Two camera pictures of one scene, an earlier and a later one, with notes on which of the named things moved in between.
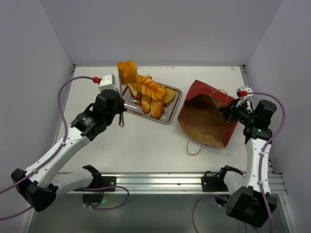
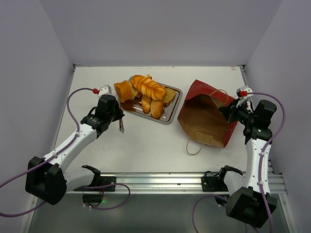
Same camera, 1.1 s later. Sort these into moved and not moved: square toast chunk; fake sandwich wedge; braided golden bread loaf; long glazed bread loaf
Moved: square toast chunk
Not moved: braided golden bread loaf; fake sandwich wedge; long glazed bread loaf
